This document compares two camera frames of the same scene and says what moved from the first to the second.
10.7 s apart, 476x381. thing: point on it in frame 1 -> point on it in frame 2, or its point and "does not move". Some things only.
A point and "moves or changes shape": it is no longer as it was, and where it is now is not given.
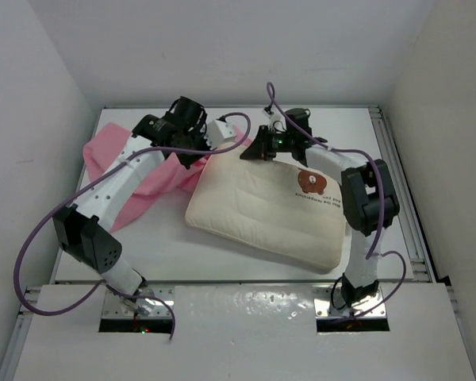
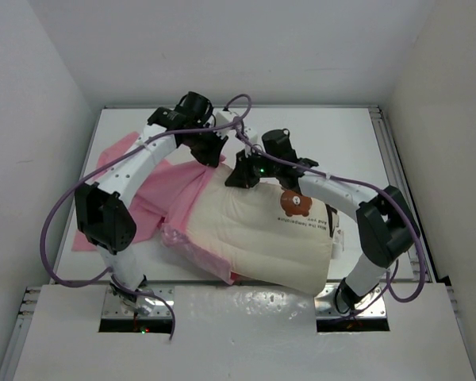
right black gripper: [260, 148] -> [241, 176]
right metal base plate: [371, 306] does not move
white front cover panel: [244, 332] does not move
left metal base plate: [153, 301] does not move
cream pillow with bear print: [295, 213] moves or changes shape
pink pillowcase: [103, 148] moves or changes shape
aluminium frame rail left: [23, 321] does not move
